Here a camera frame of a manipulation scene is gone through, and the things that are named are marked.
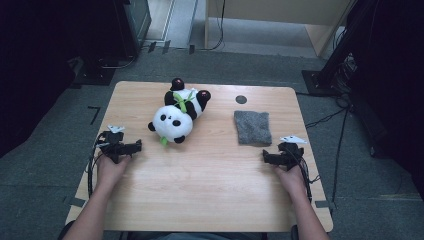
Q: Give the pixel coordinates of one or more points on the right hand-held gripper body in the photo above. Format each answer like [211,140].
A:
[290,155]

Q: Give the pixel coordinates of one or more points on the grey towel cloth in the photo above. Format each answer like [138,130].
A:
[253,128]

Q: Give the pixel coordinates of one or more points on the black floor tape strip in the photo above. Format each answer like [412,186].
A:
[166,46]
[191,49]
[151,46]

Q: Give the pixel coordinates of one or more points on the dark curtain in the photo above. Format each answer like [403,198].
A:
[33,66]
[400,83]

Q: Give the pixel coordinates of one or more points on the panda plush toy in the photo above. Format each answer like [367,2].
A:
[173,123]

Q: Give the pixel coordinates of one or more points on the black round table grommet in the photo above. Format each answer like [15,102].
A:
[241,99]

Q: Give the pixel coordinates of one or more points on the person's right hand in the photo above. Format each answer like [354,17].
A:
[295,183]

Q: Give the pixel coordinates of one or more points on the person's left hand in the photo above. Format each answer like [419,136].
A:
[110,175]

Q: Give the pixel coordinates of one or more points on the person's clothing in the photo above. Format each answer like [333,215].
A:
[200,237]

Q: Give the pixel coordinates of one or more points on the black metal stand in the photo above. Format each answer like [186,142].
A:
[320,82]

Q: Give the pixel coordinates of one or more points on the black cabinet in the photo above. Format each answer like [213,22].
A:
[133,26]

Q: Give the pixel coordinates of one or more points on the grey tape strip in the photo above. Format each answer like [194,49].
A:
[324,204]
[76,201]

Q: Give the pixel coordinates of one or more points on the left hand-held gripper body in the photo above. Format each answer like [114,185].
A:
[113,146]

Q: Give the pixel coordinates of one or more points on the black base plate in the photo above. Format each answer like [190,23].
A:
[95,76]

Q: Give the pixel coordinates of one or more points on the light wooden desk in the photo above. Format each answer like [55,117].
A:
[266,8]

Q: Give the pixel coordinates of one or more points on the black angled floor tape mark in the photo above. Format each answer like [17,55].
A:
[96,113]

